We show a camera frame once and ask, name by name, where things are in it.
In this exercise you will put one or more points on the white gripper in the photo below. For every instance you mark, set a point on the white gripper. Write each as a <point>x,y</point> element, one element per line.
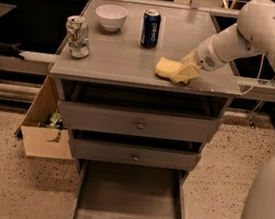
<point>206,56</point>

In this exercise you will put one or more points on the yellow sponge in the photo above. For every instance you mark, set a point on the yellow sponge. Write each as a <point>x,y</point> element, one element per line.
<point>165,67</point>

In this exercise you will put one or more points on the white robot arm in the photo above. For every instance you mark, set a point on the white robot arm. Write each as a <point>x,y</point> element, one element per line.
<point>254,32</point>

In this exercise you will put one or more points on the grey top drawer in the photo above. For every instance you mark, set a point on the grey top drawer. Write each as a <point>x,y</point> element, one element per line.
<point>134,122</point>

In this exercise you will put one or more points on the grey drawer cabinet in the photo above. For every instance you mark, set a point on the grey drawer cabinet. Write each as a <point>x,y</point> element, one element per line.
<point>120,73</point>

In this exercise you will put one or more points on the grey middle drawer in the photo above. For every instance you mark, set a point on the grey middle drawer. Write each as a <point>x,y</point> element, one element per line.
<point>137,155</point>

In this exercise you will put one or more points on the grey open bottom drawer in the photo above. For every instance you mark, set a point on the grey open bottom drawer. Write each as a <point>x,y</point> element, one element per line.
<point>118,191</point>

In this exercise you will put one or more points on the blue Pepsi can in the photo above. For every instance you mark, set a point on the blue Pepsi can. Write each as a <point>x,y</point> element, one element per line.
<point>150,28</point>

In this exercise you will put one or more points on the white bowl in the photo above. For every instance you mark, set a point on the white bowl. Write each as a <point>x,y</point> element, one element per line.
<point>111,17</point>

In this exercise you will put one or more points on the crushed white green can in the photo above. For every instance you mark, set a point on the crushed white green can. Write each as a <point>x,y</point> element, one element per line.
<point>77,36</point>

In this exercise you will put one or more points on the green items in box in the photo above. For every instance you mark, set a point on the green items in box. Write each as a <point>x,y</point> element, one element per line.
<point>54,122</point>

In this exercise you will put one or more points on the open cardboard box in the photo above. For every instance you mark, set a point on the open cardboard box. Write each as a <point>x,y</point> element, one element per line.
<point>42,134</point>

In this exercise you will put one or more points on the black cloth on shelf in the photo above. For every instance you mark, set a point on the black cloth on shelf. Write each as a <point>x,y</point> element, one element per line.
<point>9,49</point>

